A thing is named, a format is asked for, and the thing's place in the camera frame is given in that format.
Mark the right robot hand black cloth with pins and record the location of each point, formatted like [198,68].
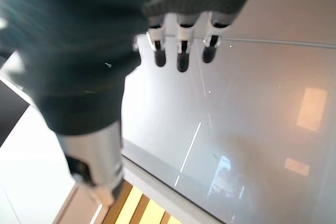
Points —
[78,51]

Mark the glossy white refrigerator door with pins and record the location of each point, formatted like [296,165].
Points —
[236,119]

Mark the black flat panel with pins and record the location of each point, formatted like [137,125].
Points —
[10,108]

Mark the white cabinet surface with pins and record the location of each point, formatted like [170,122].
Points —
[31,171]

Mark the yellow brown striped mat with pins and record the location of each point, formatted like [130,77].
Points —
[141,208]

